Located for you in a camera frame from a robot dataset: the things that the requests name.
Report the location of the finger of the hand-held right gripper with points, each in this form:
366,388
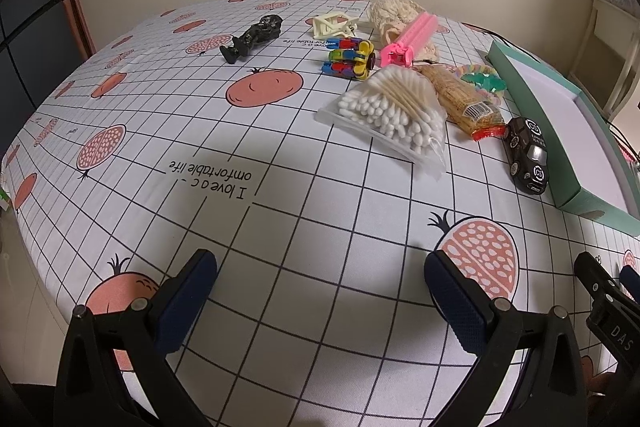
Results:
631,282
600,292

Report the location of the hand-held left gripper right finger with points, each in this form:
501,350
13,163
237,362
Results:
460,302

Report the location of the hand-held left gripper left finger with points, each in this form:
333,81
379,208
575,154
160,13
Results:
185,302

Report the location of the black toy car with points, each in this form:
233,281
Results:
525,152

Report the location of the teal cardboard box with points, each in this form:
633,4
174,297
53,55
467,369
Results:
530,107

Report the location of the yellow snack packet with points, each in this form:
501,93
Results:
460,99

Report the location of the bag of cotton swabs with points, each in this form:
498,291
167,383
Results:
385,107

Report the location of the pink sealing clip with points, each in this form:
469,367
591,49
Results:
410,37

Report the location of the colourful block toy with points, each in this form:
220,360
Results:
345,57

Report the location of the black figurine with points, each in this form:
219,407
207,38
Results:
250,38

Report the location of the cream knitted cloth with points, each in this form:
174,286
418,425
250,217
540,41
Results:
395,14

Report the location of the cream hair claw clip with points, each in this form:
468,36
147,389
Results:
330,24

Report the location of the fruit print checked tablecloth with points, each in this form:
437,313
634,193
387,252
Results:
300,207

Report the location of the green object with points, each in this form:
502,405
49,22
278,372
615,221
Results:
4,199

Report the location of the white wooden chair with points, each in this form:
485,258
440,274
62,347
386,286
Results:
617,52

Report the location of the dark cabinet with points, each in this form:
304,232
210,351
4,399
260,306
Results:
30,32

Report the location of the brown wooden frame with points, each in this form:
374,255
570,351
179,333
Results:
80,27

